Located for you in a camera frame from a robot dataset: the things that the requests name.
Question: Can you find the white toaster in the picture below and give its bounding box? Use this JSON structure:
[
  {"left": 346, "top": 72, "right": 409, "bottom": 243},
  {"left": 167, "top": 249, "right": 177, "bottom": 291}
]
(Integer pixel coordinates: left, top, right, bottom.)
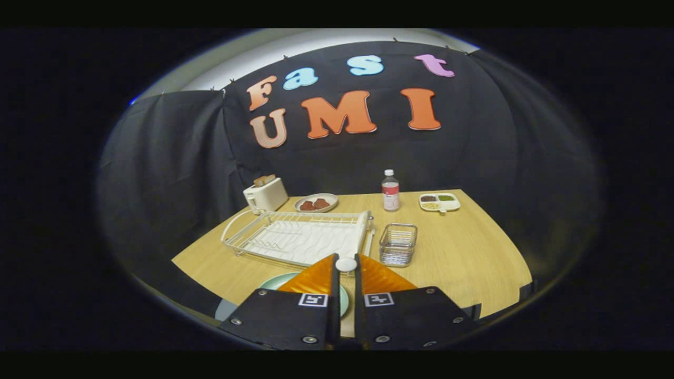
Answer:
[{"left": 243, "top": 177, "right": 289, "bottom": 214}]

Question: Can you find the clear bottle with red label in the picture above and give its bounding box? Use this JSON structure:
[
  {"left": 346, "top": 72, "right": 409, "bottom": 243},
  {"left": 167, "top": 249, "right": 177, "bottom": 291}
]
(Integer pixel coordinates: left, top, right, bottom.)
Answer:
[{"left": 381, "top": 169, "right": 400, "bottom": 212}]

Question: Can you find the metal wire basket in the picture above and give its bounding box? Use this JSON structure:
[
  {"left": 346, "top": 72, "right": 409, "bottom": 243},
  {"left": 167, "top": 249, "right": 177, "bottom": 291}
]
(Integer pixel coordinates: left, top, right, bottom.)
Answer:
[{"left": 379, "top": 223, "right": 418, "bottom": 267}]

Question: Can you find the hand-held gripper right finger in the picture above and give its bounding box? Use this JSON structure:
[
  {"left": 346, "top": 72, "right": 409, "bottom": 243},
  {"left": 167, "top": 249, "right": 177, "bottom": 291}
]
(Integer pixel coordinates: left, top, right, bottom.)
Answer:
[{"left": 354, "top": 253, "right": 477, "bottom": 351}]

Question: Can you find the mint green plate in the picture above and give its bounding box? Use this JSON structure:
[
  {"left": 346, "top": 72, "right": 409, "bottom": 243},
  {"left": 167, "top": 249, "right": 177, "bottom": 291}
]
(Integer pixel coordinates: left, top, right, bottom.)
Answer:
[{"left": 259, "top": 272, "right": 350, "bottom": 318}]

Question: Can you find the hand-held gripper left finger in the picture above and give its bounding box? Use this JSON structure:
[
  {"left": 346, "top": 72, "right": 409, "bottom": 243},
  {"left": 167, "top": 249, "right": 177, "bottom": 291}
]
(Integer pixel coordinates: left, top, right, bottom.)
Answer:
[{"left": 219, "top": 253, "right": 342, "bottom": 351}]

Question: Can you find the white divided food tray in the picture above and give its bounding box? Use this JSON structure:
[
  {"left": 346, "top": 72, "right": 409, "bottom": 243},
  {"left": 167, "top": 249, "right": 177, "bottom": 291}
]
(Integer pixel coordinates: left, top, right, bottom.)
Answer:
[{"left": 419, "top": 192, "right": 461, "bottom": 214}]

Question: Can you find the small beige plate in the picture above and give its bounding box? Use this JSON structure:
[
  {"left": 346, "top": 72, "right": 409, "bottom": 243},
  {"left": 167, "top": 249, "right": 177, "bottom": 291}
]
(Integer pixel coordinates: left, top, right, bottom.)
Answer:
[{"left": 294, "top": 193, "right": 339, "bottom": 213}]

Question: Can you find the row of black backdrop clips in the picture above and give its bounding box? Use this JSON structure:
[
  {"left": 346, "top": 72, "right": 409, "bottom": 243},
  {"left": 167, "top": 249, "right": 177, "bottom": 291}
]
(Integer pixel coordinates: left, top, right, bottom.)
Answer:
[{"left": 210, "top": 38, "right": 470, "bottom": 91}]

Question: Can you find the white wire dish rack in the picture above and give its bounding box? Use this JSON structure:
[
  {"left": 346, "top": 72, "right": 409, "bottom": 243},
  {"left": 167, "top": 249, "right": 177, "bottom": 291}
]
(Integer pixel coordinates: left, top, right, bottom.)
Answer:
[{"left": 221, "top": 210, "right": 375, "bottom": 267}]

